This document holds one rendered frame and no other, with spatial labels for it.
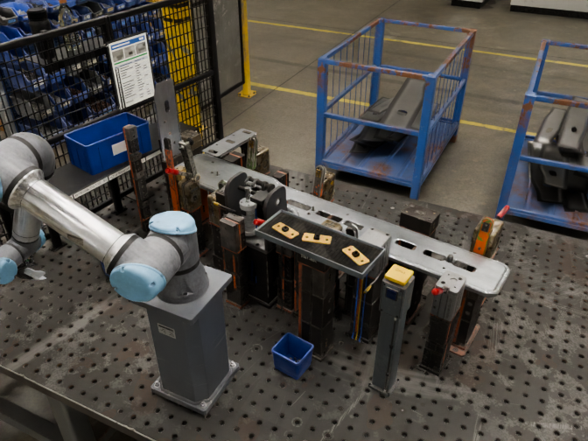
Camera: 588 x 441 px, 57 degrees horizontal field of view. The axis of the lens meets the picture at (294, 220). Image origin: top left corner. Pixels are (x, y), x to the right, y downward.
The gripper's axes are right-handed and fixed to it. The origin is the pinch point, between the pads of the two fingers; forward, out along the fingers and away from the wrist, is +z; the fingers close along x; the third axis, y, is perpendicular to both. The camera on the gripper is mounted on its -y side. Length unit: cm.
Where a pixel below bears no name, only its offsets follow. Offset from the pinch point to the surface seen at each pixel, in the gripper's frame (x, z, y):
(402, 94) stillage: 74, 281, 113
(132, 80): 71, 57, 20
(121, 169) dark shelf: 30, 39, 14
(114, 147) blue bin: 39, 36, 16
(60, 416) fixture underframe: -55, 3, -11
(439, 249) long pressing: -36, 40, 126
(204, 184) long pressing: 14, 45, 46
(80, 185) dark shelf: 25.4, 24.0, 4.9
